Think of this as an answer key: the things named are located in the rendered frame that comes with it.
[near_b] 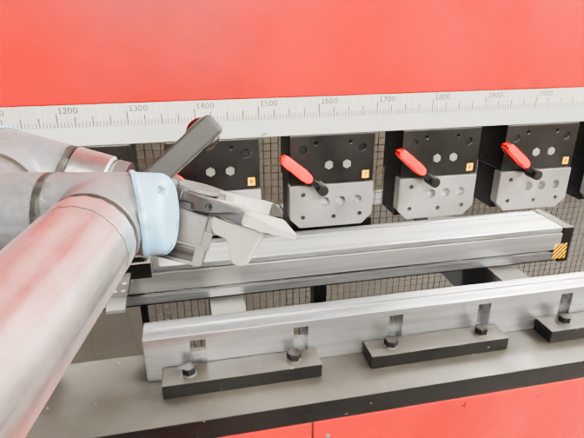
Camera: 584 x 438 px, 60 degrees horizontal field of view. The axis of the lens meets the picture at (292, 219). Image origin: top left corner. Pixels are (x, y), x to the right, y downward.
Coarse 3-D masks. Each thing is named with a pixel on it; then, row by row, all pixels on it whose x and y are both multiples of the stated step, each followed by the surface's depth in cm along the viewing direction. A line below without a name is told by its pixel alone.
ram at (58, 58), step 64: (0, 0) 67; (64, 0) 69; (128, 0) 70; (192, 0) 72; (256, 0) 74; (320, 0) 76; (384, 0) 78; (448, 0) 80; (512, 0) 82; (576, 0) 84; (0, 64) 70; (64, 64) 72; (128, 64) 73; (192, 64) 75; (256, 64) 77; (320, 64) 79; (384, 64) 81; (448, 64) 84; (512, 64) 86; (576, 64) 89; (64, 128) 75; (128, 128) 77; (256, 128) 81; (320, 128) 83; (384, 128) 85
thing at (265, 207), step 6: (222, 192) 60; (228, 192) 62; (228, 198) 60; (234, 198) 60; (240, 198) 60; (246, 198) 61; (252, 198) 62; (246, 204) 62; (252, 204) 62; (258, 204) 62; (264, 204) 63; (270, 204) 64; (258, 210) 63; (264, 210) 64; (270, 210) 64; (276, 210) 64; (234, 222) 62
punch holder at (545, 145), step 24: (480, 144) 99; (528, 144) 92; (552, 144) 94; (480, 168) 100; (504, 168) 93; (552, 168) 96; (480, 192) 101; (504, 192) 95; (528, 192) 96; (552, 192) 97
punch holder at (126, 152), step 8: (112, 144) 77; (120, 144) 77; (128, 144) 77; (104, 152) 77; (112, 152) 77; (120, 152) 78; (128, 152) 78; (128, 160) 78; (136, 160) 85; (136, 168) 84
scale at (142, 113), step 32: (320, 96) 81; (352, 96) 82; (384, 96) 83; (416, 96) 84; (448, 96) 86; (480, 96) 87; (512, 96) 88; (544, 96) 90; (576, 96) 91; (32, 128) 74
